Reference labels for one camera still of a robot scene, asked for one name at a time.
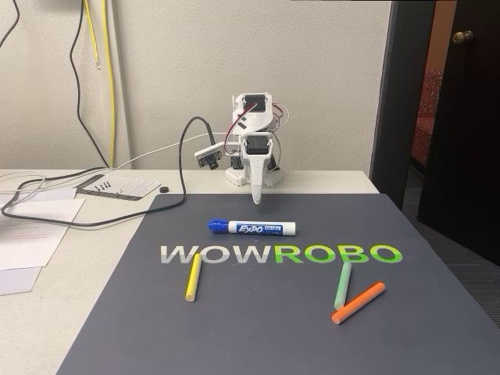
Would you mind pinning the blue Expo marker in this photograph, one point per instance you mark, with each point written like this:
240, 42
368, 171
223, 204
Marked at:
254, 228

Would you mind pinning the small black round cap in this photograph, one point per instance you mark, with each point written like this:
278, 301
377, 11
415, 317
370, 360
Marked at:
164, 190

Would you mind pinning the yellow chalk stick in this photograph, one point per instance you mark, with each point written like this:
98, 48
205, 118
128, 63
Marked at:
193, 277

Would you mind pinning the green chalk stick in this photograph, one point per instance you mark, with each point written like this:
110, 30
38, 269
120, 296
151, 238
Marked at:
343, 285

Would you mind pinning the dark grey WOWROBO mat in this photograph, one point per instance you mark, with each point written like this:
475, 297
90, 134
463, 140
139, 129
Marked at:
273, 336

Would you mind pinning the orange chalk stick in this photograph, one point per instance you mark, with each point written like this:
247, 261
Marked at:
357, 303

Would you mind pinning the red fabric seat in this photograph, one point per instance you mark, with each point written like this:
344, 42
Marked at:
426, 117

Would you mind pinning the dark brown door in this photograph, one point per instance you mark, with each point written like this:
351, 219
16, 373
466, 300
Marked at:
465, 136

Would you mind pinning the white paper sheet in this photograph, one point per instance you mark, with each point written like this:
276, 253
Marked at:
47, 194
17, 280
31, 234

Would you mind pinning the brass door knob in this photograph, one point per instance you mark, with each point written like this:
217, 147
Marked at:
463, 36

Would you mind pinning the white gripper camera box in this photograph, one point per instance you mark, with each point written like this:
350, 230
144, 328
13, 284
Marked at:
209, 155

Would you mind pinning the dark grey door frame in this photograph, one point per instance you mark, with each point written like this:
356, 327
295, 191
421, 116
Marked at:
394, 97

